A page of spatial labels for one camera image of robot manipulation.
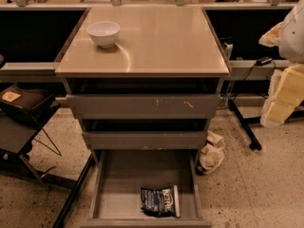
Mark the blue chip bag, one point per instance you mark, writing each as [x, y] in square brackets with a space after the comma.
[159, 203]

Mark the grey bottom drawer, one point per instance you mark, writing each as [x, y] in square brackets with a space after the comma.
[116, 201]

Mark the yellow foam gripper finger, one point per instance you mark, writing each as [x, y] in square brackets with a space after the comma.
[286, 90]

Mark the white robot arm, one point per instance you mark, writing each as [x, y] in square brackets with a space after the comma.
[295, 19]

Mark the white ceramic bowl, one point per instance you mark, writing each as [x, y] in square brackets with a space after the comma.
[104, 34]

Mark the grey middle drawer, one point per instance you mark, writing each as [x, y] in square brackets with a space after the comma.
[145, 134]

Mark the black table leg frame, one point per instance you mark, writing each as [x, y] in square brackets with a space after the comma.
[245, 123]

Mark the grey drawer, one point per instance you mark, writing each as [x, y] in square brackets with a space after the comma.
[116, 201]
[145, 134]
[144, 98]

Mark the grey drawer cabinet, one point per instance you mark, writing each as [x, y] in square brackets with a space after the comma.
[154, 42]

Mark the black power adapter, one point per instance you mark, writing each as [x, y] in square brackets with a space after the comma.
[263, 61]

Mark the black floor bar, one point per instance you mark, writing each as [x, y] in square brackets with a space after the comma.
[59, 222]

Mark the dark brown tray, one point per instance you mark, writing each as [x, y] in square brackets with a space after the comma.
[25, 105]

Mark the black side table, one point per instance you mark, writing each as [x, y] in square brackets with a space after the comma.
[14, 139]

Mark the grey top drawer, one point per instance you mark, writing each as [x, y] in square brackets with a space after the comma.
[144, 98]

